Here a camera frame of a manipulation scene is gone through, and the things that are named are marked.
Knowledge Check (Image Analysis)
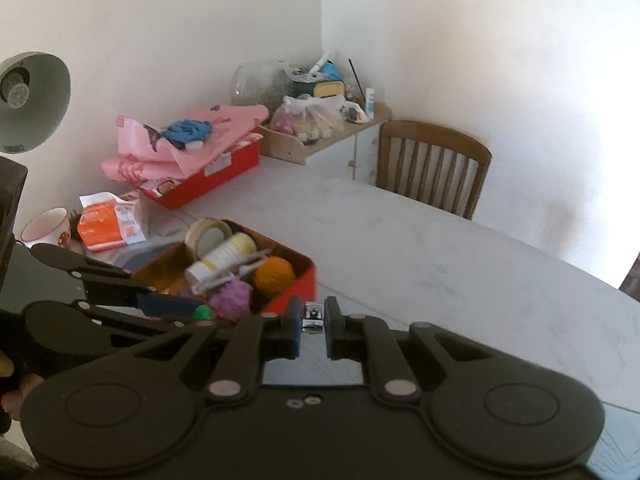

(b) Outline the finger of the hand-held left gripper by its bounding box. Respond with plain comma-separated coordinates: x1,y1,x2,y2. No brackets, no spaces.
74,300,220,349
31,243,201,318

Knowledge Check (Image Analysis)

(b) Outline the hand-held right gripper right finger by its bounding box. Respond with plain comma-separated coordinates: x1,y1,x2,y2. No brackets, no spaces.
324,296,495,404

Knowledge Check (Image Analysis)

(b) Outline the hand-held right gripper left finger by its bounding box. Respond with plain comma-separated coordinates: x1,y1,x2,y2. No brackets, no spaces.
132,296,307,404

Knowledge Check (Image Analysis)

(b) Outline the metal nail clipper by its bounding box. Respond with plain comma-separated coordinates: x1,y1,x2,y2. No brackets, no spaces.
302,301,326,335

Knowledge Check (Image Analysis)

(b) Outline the red metal tin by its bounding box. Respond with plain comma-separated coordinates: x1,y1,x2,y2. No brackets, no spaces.
131,218,317,322

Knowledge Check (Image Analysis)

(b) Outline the purple rubber toy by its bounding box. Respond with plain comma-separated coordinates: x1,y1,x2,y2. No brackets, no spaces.
207,280,252,320

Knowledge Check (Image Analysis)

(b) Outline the round chrome lid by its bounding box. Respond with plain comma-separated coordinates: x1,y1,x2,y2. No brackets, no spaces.
185,217,234,262

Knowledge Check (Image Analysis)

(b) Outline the person's left hand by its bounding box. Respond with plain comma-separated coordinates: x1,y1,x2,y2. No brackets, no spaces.
0,352,46,423

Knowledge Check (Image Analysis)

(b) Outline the orange yarn ball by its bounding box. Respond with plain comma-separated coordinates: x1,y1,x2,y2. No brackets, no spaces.
251,256,297,307

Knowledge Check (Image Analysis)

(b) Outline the white yellow bottle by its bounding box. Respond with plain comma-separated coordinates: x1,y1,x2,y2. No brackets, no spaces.
185,232,258,284

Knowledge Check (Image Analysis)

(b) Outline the white red mug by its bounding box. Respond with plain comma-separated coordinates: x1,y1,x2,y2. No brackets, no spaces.
19,206,72,251

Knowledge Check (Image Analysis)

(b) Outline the orange tissue pack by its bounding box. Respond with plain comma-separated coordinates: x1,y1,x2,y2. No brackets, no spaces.
76,191,150,253

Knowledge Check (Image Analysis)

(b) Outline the red cardboard box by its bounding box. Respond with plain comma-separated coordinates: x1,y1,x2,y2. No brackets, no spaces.
140,132,262,211

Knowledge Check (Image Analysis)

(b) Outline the blue cloth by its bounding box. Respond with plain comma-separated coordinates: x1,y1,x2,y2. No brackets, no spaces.
160,119,213,147

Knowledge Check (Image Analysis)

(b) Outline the wooden top sideboard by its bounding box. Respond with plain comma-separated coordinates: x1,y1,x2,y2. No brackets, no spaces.
257,102,393,183

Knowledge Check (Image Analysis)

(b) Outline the brown wooden chair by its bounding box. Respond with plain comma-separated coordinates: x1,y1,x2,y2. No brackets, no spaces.
375,120,493,221

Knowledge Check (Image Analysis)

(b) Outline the clear plastic bag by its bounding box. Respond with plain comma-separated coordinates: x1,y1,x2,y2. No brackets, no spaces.
270,94,346,142

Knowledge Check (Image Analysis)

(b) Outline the white desk lamp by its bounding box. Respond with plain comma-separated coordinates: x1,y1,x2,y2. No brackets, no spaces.
0,51,72,155

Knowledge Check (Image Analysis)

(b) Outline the glass bowl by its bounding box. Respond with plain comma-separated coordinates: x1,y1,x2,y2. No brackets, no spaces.
230,60,293,109

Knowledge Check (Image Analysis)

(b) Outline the green yellow case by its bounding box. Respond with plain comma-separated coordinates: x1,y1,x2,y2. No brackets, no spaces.
287,60,347,100

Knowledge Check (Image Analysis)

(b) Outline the black stick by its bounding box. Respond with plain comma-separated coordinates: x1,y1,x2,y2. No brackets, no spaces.
347,58,366,101

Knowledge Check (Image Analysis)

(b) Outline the fish print table mat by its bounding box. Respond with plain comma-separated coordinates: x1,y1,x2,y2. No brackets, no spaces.
70,210,640,480

